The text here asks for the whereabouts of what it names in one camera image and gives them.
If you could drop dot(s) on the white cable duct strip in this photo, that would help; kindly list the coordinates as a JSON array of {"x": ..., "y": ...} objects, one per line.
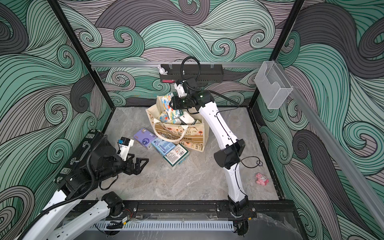
[{"x": 178, "y": 226}]

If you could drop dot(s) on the black hard carry case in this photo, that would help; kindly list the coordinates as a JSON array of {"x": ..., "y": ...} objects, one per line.
[{"x": 74, "y": 178}]

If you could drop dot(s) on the white bunny figurine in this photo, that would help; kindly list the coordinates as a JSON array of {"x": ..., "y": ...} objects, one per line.
[{"x": 162, "y": 71}]

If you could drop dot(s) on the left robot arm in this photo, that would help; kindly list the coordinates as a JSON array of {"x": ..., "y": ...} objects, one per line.
[{"x": 44, "y": 225}]

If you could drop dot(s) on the green barcode tissue pack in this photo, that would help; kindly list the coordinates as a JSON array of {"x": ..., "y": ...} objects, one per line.
[{"x": 187, "y": 119}]

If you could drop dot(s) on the light blue tissue pack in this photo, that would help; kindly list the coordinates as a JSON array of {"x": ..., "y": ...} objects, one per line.
[{"x": 162, "y": 147}]

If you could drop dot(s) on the blue cartoon tissue pack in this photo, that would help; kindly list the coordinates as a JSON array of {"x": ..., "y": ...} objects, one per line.
[{"x": 166, "y": 101}]

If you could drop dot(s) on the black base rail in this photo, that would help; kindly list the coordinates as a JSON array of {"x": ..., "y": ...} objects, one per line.
[{"x": 215, "y": 208}]

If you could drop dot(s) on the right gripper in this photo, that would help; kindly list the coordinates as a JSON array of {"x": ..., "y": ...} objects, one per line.
[{"x": 176, "y": 101}]

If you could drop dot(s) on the purple tissue pack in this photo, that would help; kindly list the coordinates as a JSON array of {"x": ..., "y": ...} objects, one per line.
[{"x": 145, "y": 138}]

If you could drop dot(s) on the clear plastic wall bin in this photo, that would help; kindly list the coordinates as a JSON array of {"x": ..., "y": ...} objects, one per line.
[{"x": 273, "y": 84}]

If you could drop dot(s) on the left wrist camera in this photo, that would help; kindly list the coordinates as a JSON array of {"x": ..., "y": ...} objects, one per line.
[{"x": 124, "y": 145}]

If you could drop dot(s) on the pink plush toy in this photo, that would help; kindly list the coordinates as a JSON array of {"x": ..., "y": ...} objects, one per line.
[{"x": 261, "y": 179}]

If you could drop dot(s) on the green white tissue pack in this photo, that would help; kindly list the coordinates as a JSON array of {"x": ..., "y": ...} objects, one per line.
[{"x": 176, "y": 156}]

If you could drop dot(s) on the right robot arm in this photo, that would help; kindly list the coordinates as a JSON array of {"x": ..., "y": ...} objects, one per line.
[{"x": 231, "y": 147}]

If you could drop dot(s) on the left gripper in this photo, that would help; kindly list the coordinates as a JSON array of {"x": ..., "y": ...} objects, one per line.
[{"x": 138, "y": 168}]

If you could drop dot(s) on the floral canvas tote bag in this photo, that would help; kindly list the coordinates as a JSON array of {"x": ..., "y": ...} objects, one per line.
[{"x": 193, "y": 137}]

